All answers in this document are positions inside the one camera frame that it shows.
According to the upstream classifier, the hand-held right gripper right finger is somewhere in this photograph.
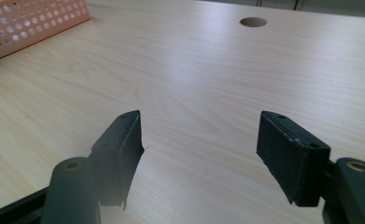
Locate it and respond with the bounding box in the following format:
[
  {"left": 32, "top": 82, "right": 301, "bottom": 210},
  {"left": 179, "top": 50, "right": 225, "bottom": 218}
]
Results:
[{"left": 256, "top": 110, "right": 331, "bottom": 208}]

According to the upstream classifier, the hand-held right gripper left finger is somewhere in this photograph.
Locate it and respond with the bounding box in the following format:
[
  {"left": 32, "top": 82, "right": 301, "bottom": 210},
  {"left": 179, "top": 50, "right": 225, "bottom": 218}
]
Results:
[{"left": 88, "top": 109, "right": 147, "bottom": 210}]

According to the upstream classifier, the pink perforated plastic basket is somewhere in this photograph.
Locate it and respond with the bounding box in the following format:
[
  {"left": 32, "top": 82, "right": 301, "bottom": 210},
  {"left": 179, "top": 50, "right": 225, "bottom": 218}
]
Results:
[{"left": 0, "top": 0, "right": 92, "bottom": 66}]

